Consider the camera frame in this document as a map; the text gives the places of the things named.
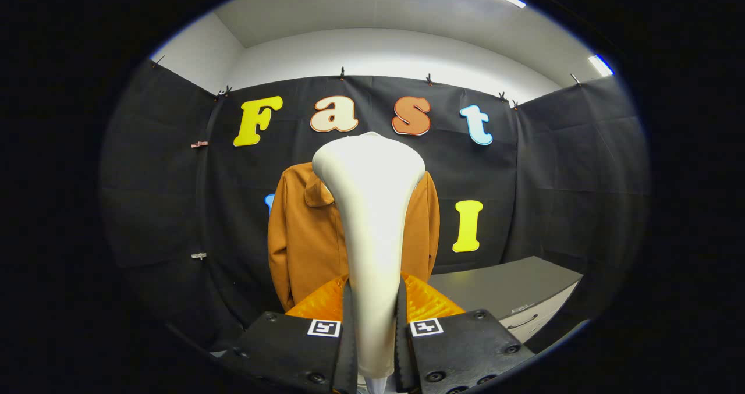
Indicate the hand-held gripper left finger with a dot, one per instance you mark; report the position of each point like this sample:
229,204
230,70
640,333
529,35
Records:
291,353

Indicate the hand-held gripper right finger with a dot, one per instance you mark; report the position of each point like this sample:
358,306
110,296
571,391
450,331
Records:
454,353

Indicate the orange button-up shirt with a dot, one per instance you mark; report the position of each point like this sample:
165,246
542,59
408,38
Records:
302,242

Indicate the short ceiling light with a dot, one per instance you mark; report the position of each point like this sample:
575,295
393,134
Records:
600,65

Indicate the white garment steamer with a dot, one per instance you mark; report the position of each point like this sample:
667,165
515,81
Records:
372,208

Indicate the black backdrop cloth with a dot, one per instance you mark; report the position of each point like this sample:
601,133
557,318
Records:
553,167

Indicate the grey cabinet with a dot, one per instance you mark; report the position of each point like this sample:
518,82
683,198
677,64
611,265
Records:
500,283

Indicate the row of black cloth clips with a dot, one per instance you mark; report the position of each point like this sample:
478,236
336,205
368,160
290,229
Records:
342,73

